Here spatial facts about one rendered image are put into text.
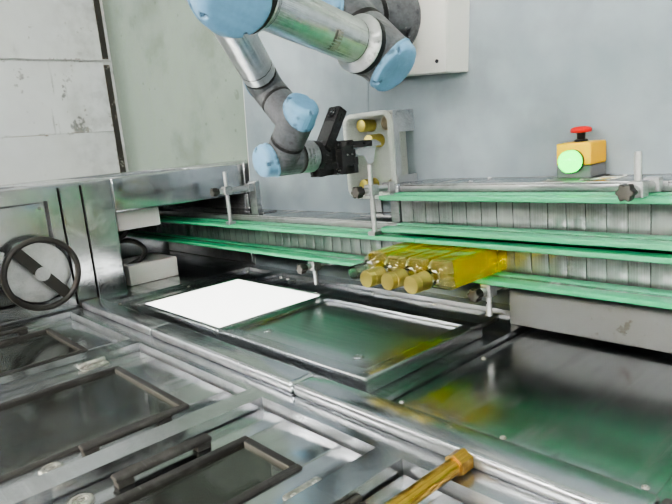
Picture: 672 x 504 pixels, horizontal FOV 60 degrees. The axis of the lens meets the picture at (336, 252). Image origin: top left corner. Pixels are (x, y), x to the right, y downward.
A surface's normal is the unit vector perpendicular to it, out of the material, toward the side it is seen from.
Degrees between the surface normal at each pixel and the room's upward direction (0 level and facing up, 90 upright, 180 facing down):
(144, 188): 90
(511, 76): 0
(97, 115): 90
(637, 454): 90
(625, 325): 0
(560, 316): 0
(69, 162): 90
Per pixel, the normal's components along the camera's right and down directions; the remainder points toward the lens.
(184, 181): 0.67, 0.07
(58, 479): -0.09, -0.98
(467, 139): -0.73, 0.19
